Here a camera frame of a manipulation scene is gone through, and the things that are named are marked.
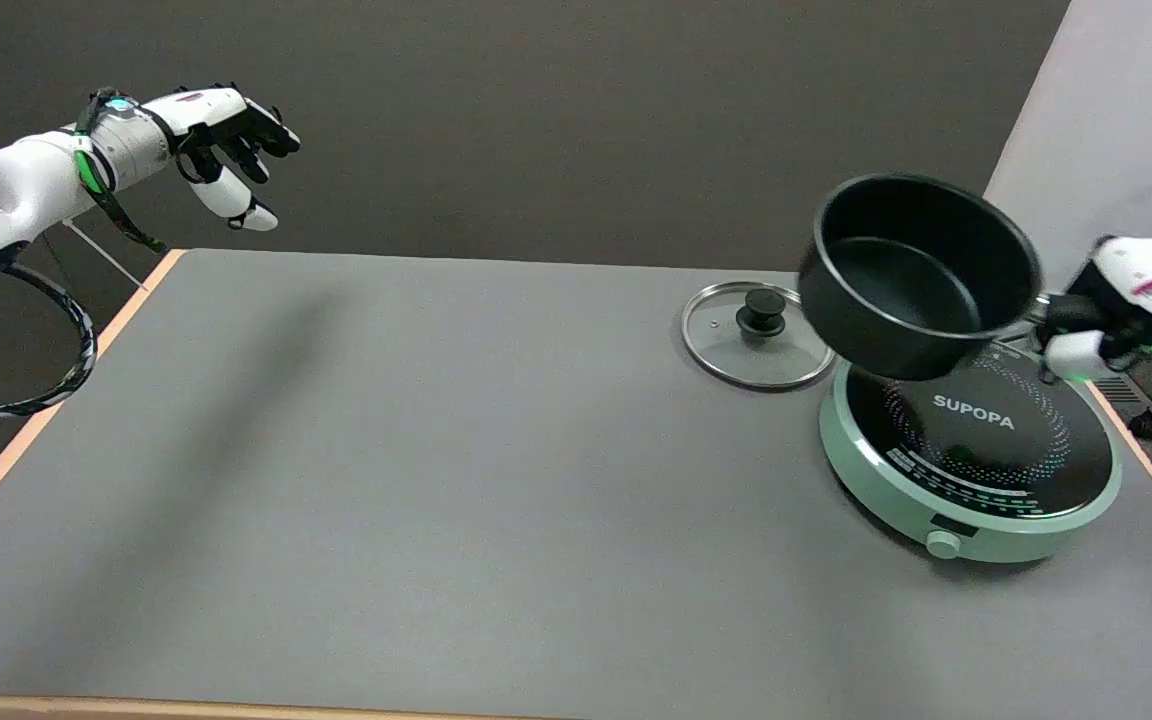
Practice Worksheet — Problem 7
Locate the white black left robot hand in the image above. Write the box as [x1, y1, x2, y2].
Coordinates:
[141, 85, 302, 233]

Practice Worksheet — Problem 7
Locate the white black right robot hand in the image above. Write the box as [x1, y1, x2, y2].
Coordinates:
[1036, 235, 1152, 386]

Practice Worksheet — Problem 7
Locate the black saucepan with long handle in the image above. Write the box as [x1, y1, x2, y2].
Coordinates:
[798, 174, 1077, 382]

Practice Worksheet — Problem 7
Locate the glass pot lid black knob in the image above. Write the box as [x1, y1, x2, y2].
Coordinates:
[681, 281, 837, 391]

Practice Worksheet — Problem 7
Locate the grey floor vent grille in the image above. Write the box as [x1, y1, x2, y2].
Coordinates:
[1096, 375, 1152, 406]

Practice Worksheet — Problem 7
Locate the green induction cooker SUPOPA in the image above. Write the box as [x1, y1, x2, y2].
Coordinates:
[819, 340, 1123, 564]

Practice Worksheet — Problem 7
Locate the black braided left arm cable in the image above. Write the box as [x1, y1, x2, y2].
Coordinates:
[0, 262, 97, 421]

